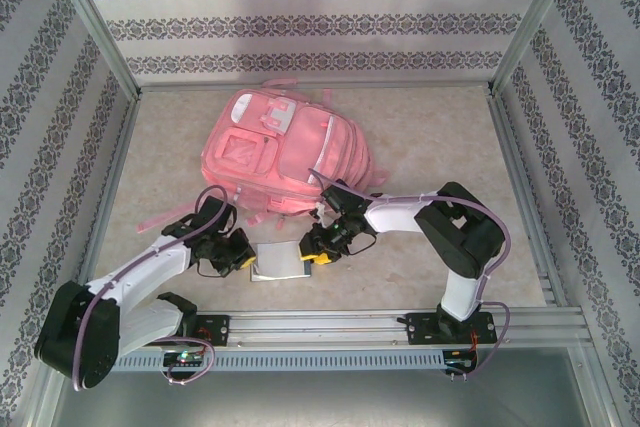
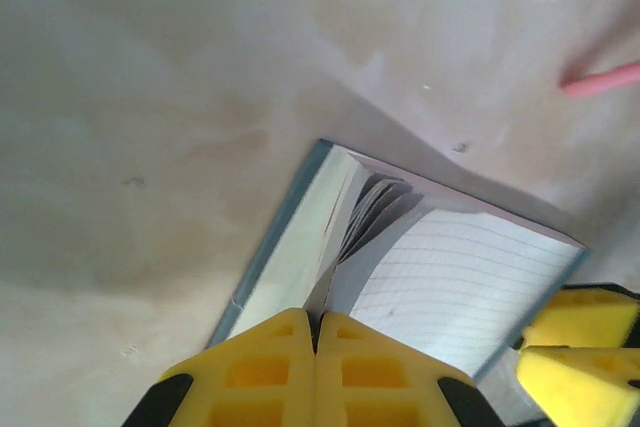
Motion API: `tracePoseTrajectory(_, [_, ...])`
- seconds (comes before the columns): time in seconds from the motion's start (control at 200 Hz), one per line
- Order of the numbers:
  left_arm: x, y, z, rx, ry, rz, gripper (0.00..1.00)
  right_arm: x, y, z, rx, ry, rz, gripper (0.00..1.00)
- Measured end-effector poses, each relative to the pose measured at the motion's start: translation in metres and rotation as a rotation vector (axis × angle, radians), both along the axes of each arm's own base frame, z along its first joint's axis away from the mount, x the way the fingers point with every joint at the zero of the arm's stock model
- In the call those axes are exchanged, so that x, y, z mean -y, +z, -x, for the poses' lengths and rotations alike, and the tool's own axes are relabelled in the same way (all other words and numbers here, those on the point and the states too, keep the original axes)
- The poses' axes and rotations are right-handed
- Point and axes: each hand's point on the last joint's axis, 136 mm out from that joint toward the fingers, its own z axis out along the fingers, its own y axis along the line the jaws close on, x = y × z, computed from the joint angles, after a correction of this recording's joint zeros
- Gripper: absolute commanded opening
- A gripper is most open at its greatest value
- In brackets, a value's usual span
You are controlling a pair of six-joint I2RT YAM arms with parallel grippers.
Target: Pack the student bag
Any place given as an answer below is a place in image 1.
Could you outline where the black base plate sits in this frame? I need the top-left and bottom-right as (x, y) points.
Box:
(164, 314), (232, 347)
(405, 311), (499, 347)

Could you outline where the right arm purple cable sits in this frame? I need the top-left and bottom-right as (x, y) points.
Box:
(307, 166), (514, 381)

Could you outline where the grey notebook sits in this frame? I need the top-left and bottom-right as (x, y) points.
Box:
(248, 241), (314, 282)

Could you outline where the grey slotted cable duct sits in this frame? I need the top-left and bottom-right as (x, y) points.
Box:
(112, 349), (446, 372)

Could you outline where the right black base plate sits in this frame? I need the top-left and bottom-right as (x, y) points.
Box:
(405, 311), (499, 347)

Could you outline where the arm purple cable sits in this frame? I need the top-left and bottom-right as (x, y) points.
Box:
(307, 166), (514, 381)
(72, 184), (216, 391)

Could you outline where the pink backpack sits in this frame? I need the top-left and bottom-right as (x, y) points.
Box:
(134, 79), (389, 236)

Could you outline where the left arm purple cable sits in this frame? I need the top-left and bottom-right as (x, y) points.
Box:
(72, 184), (216, 391)

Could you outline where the left controller board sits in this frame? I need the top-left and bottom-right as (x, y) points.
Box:
(164, 351), (204, 367)

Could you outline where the aluminium frame post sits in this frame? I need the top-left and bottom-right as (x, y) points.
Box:
(42, 0), (141, 101)
(489, 0), (587, 98)

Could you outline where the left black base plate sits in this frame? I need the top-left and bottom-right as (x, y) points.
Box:
(164, 314), (232, 347)

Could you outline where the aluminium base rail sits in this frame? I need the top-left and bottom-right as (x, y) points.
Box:
(54, 310), (584, 348)

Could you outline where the aluminium side rail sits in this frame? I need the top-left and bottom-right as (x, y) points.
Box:
(67, 94), (144, 313)
(487, 86), (571, 308)

